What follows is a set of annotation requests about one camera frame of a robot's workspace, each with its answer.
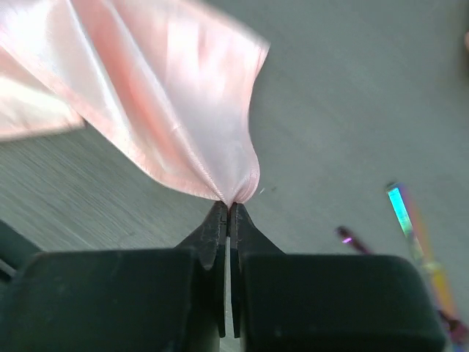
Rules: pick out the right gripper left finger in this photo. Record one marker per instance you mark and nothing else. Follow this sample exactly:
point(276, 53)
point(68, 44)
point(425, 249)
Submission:
point(170, 299)

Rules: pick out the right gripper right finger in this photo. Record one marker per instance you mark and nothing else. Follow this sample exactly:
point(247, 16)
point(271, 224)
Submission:
point(325, 302)

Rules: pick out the pink satin napkin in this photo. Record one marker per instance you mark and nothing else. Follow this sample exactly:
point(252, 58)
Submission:
point(168, 83)

